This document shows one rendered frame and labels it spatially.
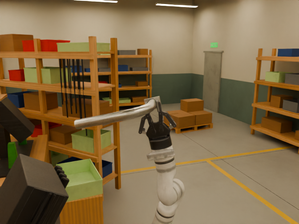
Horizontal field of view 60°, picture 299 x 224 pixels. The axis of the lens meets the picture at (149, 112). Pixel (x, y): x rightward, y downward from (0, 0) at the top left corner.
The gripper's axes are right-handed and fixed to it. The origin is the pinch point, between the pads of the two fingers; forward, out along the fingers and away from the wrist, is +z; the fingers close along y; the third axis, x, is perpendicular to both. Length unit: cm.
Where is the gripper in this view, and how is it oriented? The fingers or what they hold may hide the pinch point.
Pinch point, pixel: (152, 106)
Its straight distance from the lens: 87.8
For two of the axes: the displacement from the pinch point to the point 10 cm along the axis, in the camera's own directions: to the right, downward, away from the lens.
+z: -2.2, -9.7, -1.3
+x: -1.2, 1.6, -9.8
